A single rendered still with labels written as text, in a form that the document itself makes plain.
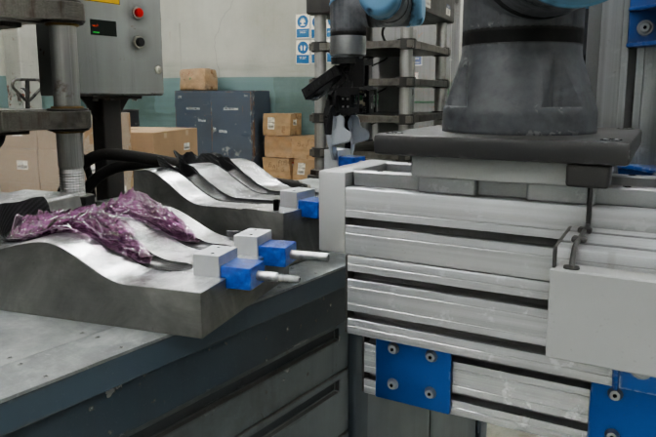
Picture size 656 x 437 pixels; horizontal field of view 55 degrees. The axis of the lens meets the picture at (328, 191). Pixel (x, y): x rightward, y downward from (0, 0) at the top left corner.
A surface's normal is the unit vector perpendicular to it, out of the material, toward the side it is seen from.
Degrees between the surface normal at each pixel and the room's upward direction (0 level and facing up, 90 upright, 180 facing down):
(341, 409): 90
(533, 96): 72
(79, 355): 0
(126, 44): 90
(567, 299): 90
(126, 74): 90
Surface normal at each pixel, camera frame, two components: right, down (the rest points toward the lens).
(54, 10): 0.29, 0.15
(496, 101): -0.48, -0.17
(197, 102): -0.44, 0.14
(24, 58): 0.91, 0.07
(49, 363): 0.00, -0.99
